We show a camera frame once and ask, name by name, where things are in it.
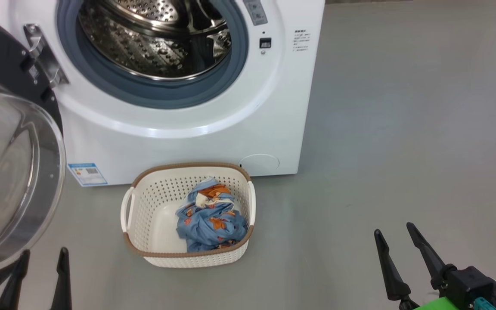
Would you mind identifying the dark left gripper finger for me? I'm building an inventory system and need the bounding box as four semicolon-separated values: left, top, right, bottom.
50;247;73;310
0;249;31;310

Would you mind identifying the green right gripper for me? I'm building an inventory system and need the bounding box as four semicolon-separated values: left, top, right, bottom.
374;222;459;310

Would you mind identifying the black washer door with glass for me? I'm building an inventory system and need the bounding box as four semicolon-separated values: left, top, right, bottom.
0;11;67;308

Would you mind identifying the blue garment with orange prints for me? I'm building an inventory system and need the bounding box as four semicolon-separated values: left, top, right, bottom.
188;176;236;210
176;200;248;253

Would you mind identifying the grey rubber door gasket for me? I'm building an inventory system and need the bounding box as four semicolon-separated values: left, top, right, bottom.
56;0;249;109

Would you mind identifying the metal door hinge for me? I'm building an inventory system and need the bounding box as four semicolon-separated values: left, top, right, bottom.
23;24;70;89

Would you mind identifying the white front-load washing machine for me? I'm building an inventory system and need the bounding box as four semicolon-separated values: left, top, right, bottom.
0;0;326;186

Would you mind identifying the grey label sticker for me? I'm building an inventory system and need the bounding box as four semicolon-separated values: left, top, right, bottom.
243;0;268;26

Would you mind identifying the white laundry basket brown rim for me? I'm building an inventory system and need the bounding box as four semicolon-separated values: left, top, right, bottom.
120;162;256;268

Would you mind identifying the blue energy label sticker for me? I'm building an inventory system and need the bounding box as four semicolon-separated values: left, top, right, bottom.
67;162;108;187

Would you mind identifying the round white filter cover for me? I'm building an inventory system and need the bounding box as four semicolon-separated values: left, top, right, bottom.
239;154;280;176

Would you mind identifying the teal cable connector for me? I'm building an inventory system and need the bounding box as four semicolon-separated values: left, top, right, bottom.
472;297;496;310

